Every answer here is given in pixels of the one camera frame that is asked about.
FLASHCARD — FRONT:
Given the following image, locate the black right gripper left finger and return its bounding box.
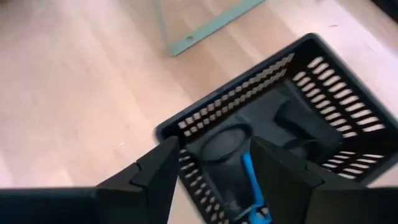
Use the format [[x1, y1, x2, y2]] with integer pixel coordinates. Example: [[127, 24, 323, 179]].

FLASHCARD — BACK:
[[95, 136, 180, 224]]

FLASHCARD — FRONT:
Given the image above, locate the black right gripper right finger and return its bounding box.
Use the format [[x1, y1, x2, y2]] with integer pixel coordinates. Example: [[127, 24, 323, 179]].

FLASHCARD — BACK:
[[249, 136, 369, 224]]

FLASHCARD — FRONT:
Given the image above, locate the blue handled tool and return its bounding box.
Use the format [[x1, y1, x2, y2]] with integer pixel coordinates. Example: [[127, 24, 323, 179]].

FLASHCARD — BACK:
[[233, 151, 274, 224]]

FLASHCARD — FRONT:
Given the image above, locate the black rubber band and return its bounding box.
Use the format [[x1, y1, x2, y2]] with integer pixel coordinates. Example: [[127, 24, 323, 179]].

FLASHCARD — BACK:
[[198, 123, 253, 164]]

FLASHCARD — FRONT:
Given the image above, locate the black binder clip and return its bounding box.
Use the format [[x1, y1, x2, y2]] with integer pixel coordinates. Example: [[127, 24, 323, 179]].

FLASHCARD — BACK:
[[274, 98, 343, 152]]

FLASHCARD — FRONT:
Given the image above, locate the small black plastic basket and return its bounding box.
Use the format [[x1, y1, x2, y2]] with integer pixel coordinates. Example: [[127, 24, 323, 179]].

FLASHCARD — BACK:
[[154, 32, 398, 224]]

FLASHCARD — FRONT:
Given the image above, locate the green mesh metal shelf riser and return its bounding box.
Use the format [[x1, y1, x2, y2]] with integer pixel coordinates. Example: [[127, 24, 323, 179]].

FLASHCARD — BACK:
[[154, 0, 267, 57]]

